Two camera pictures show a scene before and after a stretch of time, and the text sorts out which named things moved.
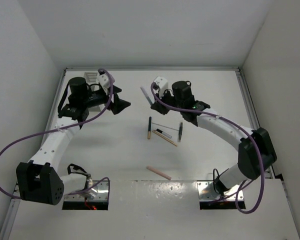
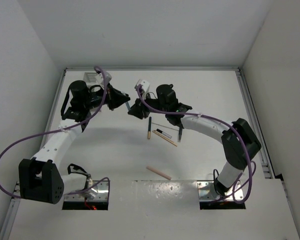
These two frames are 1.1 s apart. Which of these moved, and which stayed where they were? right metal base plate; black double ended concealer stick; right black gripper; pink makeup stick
Moved: right black gripper
Stayed: pink makeup stick; right metal base plate; black double ended concealer stick
